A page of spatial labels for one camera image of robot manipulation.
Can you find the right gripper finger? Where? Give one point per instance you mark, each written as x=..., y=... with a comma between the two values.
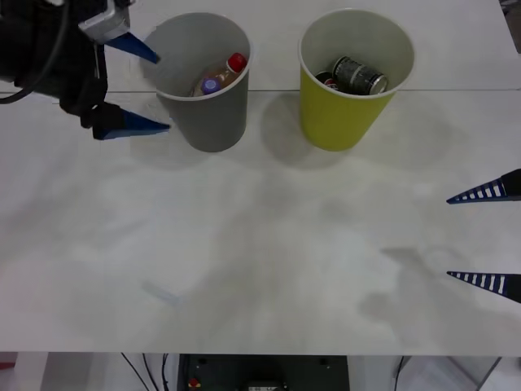
x=510, y=287
x=510, y=185

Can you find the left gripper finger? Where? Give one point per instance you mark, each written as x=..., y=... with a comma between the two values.
x=136, y=47
x=110, y=122

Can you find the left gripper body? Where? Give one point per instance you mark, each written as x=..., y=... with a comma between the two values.
x=81, y=81

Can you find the black and grey drink can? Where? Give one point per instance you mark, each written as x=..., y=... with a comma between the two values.
x=358, y=75

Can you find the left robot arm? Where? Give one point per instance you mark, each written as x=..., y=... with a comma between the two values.
x=28, y=40

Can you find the purple-capped plastic bottle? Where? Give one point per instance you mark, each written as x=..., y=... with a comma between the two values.
x=209, y=86

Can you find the red-capped plastic bottle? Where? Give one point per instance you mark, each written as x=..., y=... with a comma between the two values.
x=228, y=72

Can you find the grey plastic waste bin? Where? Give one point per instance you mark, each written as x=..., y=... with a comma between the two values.
x=211, y=122

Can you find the yellow-green plastic waste bin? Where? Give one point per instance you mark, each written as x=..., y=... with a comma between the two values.
x=334, y=118

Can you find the black can with red print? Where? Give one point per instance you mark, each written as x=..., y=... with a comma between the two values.
x=325, y=78

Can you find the black robot torso base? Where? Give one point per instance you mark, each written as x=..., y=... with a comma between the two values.
x=260, y=370

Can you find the red button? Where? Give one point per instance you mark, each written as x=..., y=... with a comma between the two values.
x=195, y=383

